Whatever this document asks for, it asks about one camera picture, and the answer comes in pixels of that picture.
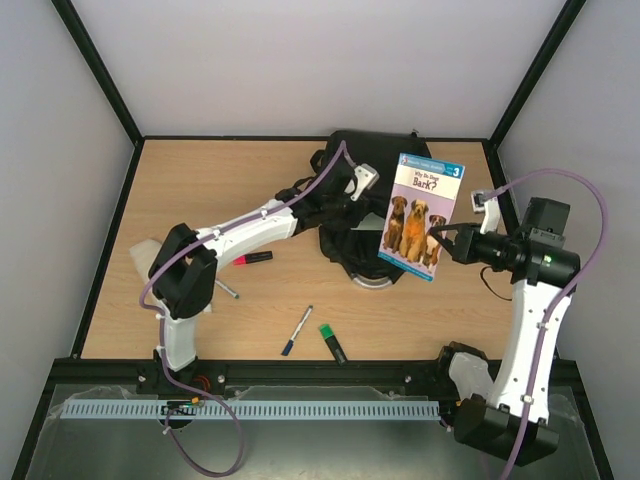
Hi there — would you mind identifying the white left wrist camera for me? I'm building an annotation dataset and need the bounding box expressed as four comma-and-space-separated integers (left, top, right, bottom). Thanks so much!
345, 163, 379, 201

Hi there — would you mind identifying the blue capped white marker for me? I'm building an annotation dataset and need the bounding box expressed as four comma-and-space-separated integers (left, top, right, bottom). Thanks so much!
281, 305, 314, 356

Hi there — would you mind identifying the light blue slotted cable duct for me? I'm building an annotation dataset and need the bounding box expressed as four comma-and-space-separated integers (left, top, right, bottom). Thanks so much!
60, 399, 440, 421

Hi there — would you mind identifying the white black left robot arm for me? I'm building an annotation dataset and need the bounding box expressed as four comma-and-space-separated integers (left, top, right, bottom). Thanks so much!
139, 165, 377, 385

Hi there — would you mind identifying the beige fabric pencil roll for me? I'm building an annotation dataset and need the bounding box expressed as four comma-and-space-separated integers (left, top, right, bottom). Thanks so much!
128, 238, 216, 316

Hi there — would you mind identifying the pink black highlighter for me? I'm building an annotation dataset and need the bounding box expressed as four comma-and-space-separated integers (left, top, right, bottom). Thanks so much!
232, 250, 274, 266

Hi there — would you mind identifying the black student backpack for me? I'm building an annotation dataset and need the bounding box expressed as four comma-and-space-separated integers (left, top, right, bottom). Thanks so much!
274, 129, 434, 291

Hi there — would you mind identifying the purple dog picture book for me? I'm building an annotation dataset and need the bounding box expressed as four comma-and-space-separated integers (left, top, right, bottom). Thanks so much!
378, 153, 465, 282

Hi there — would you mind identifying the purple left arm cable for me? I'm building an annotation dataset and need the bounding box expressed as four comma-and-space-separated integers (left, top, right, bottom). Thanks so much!
138, 140, 359, 476

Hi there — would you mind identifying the green black highlighter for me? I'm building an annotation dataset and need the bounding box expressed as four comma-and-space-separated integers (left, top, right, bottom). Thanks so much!
319, 324, 348, 366

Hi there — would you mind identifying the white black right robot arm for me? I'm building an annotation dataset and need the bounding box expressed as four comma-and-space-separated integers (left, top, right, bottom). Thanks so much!
430, 197, 580, 466

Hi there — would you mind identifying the black aluminium frame rail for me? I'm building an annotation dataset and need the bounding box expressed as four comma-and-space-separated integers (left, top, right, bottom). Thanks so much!
49, 357, 579, 396

